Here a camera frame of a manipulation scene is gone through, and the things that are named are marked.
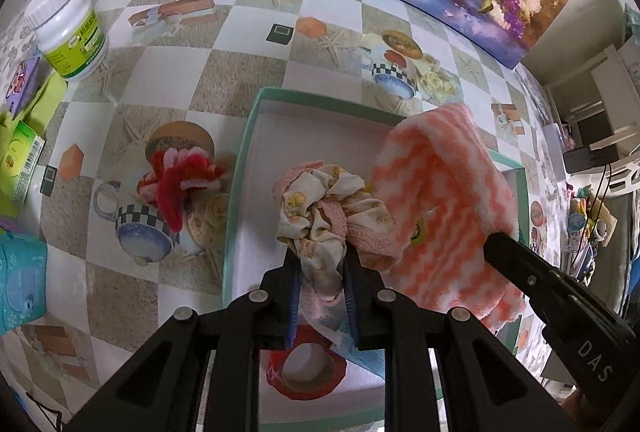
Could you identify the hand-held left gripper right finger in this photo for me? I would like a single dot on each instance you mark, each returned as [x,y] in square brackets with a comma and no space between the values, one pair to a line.
[350,312]

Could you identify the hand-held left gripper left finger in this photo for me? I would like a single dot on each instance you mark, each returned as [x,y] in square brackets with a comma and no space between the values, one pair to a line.
[292,312]

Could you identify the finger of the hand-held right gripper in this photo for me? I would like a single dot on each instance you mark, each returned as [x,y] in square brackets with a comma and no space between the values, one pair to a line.
[515,262]

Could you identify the pink and white towel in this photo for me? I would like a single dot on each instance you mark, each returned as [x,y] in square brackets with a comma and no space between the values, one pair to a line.
[440,192]

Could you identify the pink floral scrunchie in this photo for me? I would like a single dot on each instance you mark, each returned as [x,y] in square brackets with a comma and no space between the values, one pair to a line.
[320,212]

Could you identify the teal rimmed box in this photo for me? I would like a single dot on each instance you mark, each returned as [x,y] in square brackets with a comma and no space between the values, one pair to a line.
[260,192]

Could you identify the light blue cloth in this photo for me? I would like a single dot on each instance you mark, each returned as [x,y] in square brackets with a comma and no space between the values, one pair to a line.
[367,358]

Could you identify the black adapter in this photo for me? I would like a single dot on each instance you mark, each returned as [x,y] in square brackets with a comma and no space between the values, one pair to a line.
[590,157]

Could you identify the red and white fuzzy scrunchie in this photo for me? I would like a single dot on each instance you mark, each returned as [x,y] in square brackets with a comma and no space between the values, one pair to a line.
[172,182]

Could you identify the white shelf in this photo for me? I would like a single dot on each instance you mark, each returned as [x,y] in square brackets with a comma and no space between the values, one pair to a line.
[610,76]

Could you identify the teal plastic case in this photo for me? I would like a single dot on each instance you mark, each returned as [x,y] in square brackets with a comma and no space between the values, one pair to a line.
[20,282]

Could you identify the small green box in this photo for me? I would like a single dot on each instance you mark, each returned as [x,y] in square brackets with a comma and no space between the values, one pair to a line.
[20,151]

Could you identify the lime green cloth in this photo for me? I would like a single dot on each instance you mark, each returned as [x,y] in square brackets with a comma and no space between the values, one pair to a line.
[47,101]

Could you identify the white bottle with green label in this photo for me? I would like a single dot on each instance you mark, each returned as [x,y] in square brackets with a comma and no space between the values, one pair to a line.
[70,41]

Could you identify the purple cartoon box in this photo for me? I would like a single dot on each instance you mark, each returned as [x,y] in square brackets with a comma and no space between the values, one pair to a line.
[22,84]

